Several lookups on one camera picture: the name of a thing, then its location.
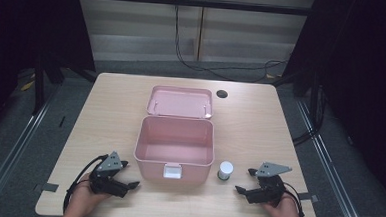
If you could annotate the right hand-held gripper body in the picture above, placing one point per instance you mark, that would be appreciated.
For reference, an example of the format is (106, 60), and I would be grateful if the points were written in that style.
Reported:
(266, 191)

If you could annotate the pink storage box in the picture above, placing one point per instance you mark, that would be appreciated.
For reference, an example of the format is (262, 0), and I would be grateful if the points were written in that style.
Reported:
(174, 137)

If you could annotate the black horizontal frame bar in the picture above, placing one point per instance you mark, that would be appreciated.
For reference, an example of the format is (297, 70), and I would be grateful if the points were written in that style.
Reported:
(193, 2)

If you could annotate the white bottle with green base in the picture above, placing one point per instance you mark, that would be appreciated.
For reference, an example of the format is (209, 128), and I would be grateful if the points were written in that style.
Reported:
(225, 169)

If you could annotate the grey tape strip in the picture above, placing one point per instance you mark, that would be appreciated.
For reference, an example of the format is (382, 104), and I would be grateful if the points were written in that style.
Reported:
(50, 187)
(308, 197)

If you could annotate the person's left hand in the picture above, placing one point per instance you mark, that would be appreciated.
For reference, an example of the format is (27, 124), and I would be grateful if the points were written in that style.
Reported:
(82, 199)

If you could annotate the person's right hand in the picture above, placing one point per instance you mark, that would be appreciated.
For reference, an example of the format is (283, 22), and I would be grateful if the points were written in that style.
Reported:
(286, 213)

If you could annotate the small black floor strip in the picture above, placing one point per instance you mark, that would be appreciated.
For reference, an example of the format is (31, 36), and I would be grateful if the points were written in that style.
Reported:
(62, 121)

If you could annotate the yellow floor tape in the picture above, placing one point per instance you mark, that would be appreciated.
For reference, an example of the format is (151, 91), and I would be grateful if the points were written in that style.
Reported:
(27, 86)

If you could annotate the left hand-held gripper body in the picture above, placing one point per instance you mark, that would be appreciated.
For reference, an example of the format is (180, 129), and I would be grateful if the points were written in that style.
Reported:
(107, 184)

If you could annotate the pink box lid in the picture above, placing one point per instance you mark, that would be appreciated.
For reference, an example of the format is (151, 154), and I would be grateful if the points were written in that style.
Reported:
(179, 103)

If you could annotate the black metal stand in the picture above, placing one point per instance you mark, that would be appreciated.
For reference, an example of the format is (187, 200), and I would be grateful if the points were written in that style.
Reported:
(39, 80)
(314, 95)

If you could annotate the black curtain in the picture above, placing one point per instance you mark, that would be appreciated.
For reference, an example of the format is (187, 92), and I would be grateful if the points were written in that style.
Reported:
(360, 63)
(28, 23)

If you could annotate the metal floor rail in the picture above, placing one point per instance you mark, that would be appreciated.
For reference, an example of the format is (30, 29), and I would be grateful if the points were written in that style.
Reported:
(15, 152)
(334, 176)

